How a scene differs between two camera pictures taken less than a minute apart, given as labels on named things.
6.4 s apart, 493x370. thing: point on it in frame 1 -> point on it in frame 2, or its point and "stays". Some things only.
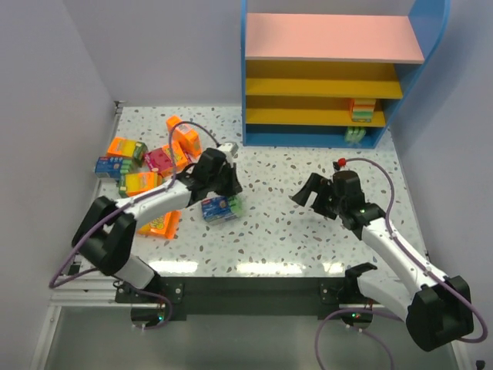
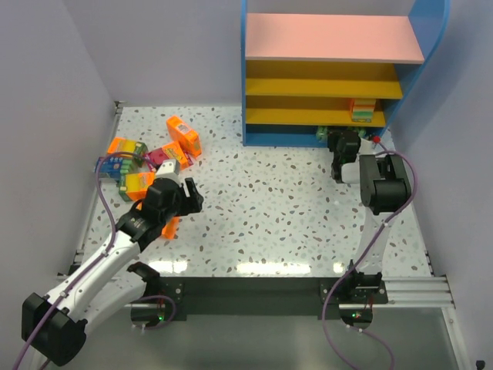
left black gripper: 228,184 -> 186,199
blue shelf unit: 299,72 stays
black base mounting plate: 248,298 stays
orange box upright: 189,137 stays
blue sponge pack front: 223,208 -> 321,136
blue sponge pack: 113,166 stays
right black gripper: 321,196 -> 343,142
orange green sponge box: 123,146 stays
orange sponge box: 362,109 stays
